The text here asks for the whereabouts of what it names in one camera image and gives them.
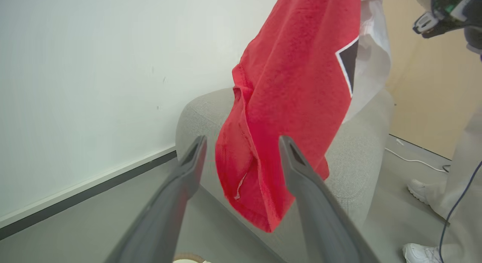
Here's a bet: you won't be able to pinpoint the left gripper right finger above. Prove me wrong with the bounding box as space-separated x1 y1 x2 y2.
278 135 381 263

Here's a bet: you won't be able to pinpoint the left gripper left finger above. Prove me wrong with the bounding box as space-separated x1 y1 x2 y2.
104 135 208 263

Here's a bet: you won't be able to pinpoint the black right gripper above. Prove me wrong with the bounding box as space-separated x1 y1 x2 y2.
412 11 482 39

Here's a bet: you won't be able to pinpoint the white cloth sleeve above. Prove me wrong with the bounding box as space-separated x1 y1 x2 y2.
341 0 392 124

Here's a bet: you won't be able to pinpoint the red printed garment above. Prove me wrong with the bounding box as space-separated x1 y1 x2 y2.
215 0 383 233

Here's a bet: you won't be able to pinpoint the grey fabric sofa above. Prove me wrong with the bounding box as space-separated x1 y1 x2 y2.
175 88 394 263

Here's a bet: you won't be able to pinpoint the white and black baseboard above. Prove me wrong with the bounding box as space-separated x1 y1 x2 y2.
0 144 177 241

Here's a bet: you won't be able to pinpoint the white sneaker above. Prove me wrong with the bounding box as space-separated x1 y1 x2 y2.
407 179 432 206
402 243 443 263

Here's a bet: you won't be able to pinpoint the light grey person trousers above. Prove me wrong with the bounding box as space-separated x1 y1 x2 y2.
427 105 482 263

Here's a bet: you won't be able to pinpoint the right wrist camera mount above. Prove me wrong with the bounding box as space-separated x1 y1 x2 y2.
412 0 480 20

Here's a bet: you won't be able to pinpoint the white floor cable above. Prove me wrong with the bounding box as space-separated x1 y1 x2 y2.
384 147 450 174

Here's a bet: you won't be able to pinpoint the dark blue hanging cable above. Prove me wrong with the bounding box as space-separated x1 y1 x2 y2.
438 159 482 263

